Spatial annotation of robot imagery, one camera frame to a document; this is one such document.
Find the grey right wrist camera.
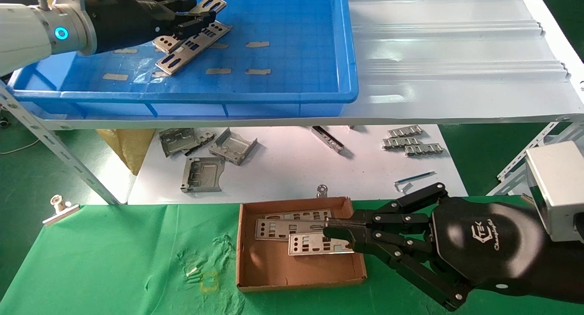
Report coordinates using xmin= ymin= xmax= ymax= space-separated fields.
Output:
xmin=524 ymin=140 xmax=584 ymax=243

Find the silver io shield plate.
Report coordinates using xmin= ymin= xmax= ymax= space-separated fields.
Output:
xmin=152 ymin=0 xmax=228 ymax=55
xmin=288 ymin=232 xmax=355 ymax=257
xmin=156 ymin=21 xmax=233 ymax=76
xmin=265 ymin=209 xmax=333 ymax=222
xmin=255 ymin=218 xmax=327 ymax=241

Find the green table cloth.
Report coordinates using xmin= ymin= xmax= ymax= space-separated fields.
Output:
xmin=0 ymin=195 xmax=584 ymax=315

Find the metal hex key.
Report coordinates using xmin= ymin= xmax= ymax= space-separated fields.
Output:
xmin=394 ymin=171 xmax=437 ymax=193

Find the slotted white shelf post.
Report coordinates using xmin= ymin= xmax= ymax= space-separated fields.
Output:
xmin=496 ymin=121 xmax=584 ymax=197
xmin=0 ymin=84 xmax=120 ymax=205

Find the silver binder clip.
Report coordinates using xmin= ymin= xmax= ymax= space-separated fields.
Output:
xmin=42 ymin=194 xmax=81 ymax=227

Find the yellow woven sack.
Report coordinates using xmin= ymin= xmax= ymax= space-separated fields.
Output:
xmin=95 ymin=129 xmax=156 ymax=175

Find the folded sheet metal bracket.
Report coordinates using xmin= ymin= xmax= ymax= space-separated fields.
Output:
xmin=209 ymin=127 xmax=259 ymax=166
xmin=180 ymin=156 xmax=226 ymax=194
xmin=158 ymin=127 xmax=215 ymax=158

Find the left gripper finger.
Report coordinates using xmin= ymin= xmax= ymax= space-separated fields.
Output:
xmin=172 ymin=15 xmax=218 ymax=40
xmin=145 ymin=0 xmax=216 ymax=21

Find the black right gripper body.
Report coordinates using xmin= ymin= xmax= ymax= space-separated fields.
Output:
xmin=431 ymin=196 xmax=584 ymax=305

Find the small ribbed metal strip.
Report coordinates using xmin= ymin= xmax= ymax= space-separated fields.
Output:
xmin=382 ymin=137 xmax=422 ymax=150
xmin=387 ymin=125 xmax=424 ymax=138
xmin=404 ymin=143 xmax=444 ymax=157

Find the slim metal bracket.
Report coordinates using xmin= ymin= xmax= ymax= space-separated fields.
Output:
xmin=311 ymin=126 xmax=345 ymax=154

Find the white lower shelf board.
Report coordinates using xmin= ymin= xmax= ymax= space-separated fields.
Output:
xmin=128 ymin=126 xmax=469 ymax=205

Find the clear tape patch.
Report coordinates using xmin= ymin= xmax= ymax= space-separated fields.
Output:
xmin=131 ymin=57 xmax=156 ymax=84

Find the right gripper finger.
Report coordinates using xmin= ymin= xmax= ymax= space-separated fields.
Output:
xmin=324 ymin=183 xmax=450 ymax=243
xmin=322 ymin=227 xmax=471 ymax=311

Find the cardboard box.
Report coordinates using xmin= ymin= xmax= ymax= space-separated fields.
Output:
xmin=236 ymin=196 xmax=367 ymax=293

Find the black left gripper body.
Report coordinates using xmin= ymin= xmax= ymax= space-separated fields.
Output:
xmin=84 ymin=0 xmax=177 ymax=55

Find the blue plastic tray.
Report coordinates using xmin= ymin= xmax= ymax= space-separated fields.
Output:
xmin=7 ymin=0 xmax=359 ymax=120

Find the white floor cable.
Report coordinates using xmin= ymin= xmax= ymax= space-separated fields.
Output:
xmin=0 ymin=138 xmax=40 ymax=156

